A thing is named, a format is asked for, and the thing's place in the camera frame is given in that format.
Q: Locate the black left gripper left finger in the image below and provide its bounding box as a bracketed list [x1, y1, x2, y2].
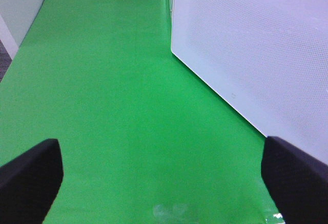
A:
[1, 138, 64, 223]

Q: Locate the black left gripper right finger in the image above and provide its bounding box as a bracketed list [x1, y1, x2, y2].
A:
[261, 136, 327, 223]

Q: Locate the white microwave door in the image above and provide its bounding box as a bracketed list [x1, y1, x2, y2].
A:
[171, 0, 327, 162]

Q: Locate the white wall panel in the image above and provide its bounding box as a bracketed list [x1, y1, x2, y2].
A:
[1, 0, 44, 59]

